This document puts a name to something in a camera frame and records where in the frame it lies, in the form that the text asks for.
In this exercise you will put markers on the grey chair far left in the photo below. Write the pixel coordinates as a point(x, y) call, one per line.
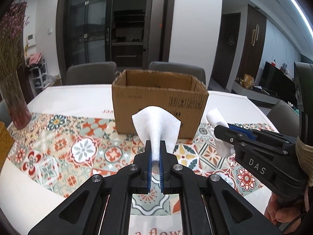
point(91, 73)

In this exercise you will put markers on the white tv console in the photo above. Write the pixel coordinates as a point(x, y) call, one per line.
point(255, 96)

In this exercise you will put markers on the glass sliding door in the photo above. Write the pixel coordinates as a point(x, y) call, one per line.
point(86, 32)

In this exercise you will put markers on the white cloth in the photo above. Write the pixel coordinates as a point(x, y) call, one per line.
point(155, 124)

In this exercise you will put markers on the grey chair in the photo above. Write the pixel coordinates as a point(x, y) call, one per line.
point(91, 73)
point(162, 66)
point(4, 116)
point(285, 119)

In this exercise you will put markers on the woven tissue box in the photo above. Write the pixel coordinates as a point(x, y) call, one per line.
point(6, 143)

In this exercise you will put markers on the glass vase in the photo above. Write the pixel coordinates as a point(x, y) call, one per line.
point(15, 102)

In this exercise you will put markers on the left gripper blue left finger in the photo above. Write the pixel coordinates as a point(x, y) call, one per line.
point(101, 205)

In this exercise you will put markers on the white shoe rack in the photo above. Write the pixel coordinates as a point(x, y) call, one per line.
point(39, 76)

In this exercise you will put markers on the grey chair right side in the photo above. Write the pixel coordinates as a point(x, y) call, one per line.
point(285, 119)

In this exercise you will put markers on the grey chair left side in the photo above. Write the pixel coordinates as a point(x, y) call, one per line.
point(4, 116)

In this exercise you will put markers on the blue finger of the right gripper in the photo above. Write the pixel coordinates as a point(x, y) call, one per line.
point(241, 130)

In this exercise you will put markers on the white sock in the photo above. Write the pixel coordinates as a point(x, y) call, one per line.
point(224, 147)

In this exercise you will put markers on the right hand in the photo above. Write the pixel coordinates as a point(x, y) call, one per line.
point(275, 213)

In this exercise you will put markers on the grey chair far right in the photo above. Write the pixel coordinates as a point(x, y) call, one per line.
point(162, 66)

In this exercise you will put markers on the black television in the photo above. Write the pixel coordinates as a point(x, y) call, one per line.
point(274, 80)

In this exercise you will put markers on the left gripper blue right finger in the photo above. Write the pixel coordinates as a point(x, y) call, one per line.
point(209, 205)

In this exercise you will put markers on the dried purple flowers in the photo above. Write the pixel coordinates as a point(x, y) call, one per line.
point(12, 25)

